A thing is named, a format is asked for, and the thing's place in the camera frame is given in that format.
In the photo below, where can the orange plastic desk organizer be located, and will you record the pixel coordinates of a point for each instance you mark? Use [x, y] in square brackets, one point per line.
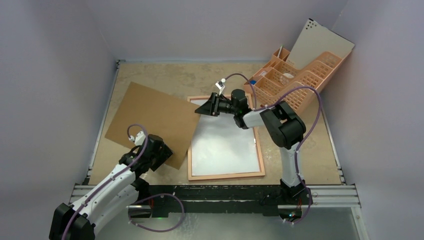
[271, 84]

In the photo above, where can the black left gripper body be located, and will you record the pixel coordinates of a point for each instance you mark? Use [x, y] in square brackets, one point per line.
[157, 159]

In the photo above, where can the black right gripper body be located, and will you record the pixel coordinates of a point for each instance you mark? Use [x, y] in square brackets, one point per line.
[214, 104]

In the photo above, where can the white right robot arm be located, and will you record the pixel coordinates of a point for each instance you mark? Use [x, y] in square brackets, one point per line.
[285, 128]

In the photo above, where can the brown cardboard backing board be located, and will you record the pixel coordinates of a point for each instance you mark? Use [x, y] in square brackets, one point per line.
[169, 117]

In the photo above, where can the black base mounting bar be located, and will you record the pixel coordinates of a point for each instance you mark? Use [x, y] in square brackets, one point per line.
[268, 200]

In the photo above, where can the green white pen upright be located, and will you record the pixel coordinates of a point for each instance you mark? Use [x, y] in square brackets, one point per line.
[280, 50]

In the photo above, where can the aluminium rail frame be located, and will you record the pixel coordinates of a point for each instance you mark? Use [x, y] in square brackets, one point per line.
[334, 215]

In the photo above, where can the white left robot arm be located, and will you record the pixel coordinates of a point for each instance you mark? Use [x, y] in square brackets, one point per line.
[84, 218]

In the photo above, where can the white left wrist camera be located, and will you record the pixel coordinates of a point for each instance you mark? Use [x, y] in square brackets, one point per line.
[138, 139]

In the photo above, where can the pink picture frame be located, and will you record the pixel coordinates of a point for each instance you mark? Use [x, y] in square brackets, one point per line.
[225, 175]

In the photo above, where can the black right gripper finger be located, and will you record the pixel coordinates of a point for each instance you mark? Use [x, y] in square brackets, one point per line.
[203, 111]
[212, 102]

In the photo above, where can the white tape roll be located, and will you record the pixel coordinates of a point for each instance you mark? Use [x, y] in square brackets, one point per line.
[288, 75]

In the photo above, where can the grey perforated board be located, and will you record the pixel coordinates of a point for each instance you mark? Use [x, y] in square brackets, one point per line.
[315, 39]

